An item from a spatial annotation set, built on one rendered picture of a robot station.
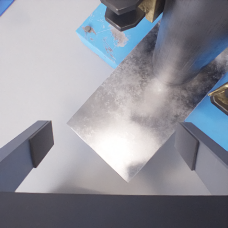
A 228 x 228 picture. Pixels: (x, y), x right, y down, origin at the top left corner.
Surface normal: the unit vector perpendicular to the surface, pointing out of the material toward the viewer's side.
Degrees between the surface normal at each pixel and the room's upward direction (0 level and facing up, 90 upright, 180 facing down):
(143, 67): 0
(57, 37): 0
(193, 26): 90
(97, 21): 0
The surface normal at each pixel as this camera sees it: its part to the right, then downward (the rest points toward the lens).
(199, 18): -0.54, 0.84
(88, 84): -0.12, -0.11
